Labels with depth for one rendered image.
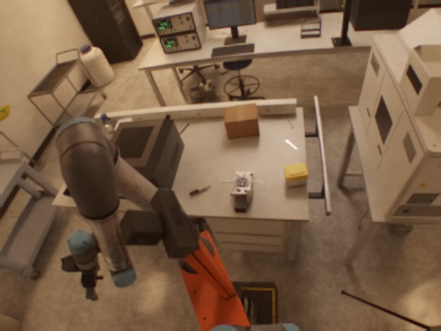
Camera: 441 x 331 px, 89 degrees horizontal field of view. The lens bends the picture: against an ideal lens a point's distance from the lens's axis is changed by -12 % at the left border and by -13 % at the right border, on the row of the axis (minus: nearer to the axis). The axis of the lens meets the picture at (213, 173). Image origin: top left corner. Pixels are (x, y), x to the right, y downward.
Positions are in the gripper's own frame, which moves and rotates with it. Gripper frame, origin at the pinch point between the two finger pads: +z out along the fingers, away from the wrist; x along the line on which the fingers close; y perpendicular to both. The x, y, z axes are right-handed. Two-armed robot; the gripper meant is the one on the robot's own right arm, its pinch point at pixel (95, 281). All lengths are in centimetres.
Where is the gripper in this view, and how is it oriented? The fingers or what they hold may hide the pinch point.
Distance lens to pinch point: 118.1
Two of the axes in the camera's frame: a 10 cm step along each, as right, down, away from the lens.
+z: -1.5, 7.5, 6.4
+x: -2.2, -6.6, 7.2
